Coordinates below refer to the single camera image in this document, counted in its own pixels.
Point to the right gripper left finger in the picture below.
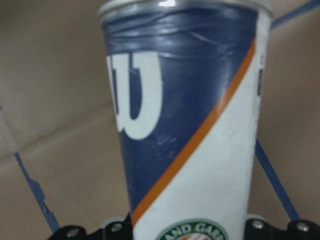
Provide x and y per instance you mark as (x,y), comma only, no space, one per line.
(115,228)

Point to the clear plastic tennis ball can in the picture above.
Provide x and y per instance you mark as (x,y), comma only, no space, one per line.
(185,79)

